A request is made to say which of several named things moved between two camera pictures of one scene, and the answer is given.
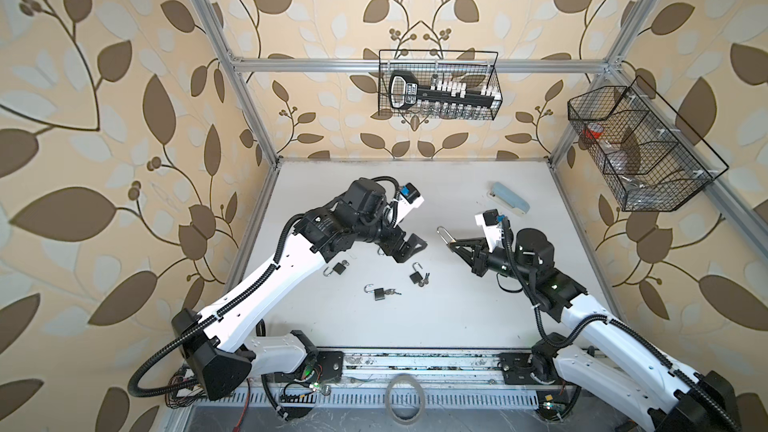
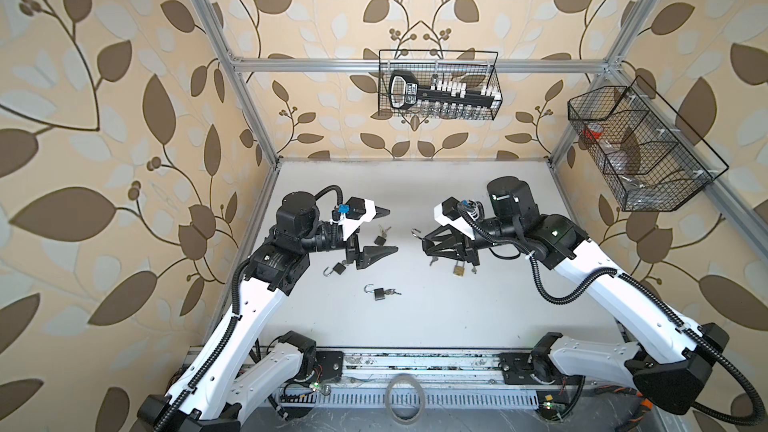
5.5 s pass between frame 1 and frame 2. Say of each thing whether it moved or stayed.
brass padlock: moved
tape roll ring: stayed
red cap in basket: stayed
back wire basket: stayed
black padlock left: stayed
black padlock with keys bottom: stayed
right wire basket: stayed
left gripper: moved
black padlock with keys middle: moved
